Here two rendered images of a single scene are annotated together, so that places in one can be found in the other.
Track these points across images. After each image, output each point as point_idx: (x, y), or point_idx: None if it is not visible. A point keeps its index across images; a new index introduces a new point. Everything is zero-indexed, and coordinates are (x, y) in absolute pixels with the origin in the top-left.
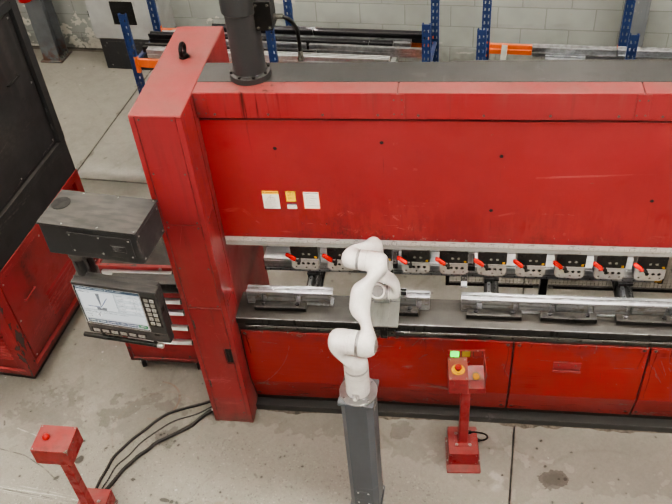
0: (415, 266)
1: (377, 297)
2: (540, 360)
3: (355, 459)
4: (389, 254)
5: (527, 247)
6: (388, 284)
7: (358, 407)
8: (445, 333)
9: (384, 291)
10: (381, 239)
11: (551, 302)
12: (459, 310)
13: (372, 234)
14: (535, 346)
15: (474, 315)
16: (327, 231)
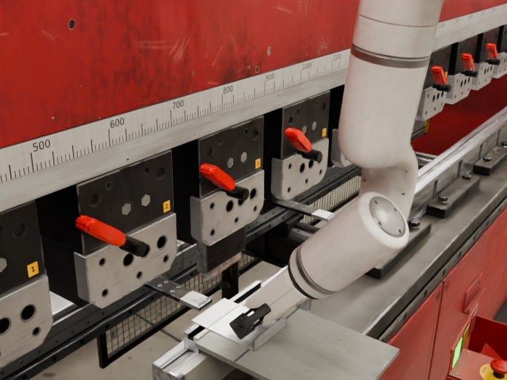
0: (305, 164)
1: (404, 237)
2: (456, 302)
3: None
4: (259, 139)
5: (438, 32)
6: (416, 163)
7: None
8: (381, 337)
9: (398, 208)
10: (242, 75)
11: (435, 176)
12: None
13: (222, 56)
14: (458, 271)
15: (388, 262)
16: (76, 78)
